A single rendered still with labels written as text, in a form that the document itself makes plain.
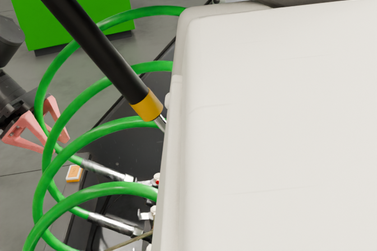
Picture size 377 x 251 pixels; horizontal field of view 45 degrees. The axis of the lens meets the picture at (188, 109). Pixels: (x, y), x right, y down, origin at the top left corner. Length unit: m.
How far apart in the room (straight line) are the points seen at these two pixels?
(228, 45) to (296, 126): 0.07
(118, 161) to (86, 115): 2.00
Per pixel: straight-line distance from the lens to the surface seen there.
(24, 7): 4.09
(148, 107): 0.34
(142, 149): 1.18
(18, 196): 2.71
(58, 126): 0.67
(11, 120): 0.79
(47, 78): 0.72
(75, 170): 1.13
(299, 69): 0.20
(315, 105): 0.17
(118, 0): 4.08
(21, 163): 2.95
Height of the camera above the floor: 1.64
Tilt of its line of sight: 33 degrees down
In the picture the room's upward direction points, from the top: 8 degrees counter-clockwise
